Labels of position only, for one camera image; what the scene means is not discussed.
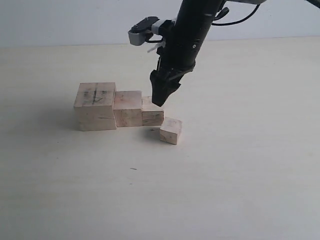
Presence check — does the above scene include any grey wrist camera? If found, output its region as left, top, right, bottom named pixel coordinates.
left=128, top=16, right=176, bottom=46

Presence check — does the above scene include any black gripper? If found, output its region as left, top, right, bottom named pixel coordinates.
left=150, top=0, right=224, bottom=105

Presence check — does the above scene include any smallest wooden cube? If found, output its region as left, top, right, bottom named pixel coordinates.
left=159, top=117, right=183, bottom=145

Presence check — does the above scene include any largest marked wooden cube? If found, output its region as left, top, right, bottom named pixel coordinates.
left=73, top=82, right=117, bottom=131

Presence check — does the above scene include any second largest wooden cube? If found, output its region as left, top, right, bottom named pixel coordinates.
left=113, top=90, right=143, bottom=128

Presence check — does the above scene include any third largest wooden cube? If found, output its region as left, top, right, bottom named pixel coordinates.
left=142, top=96, right=165, bottom=126

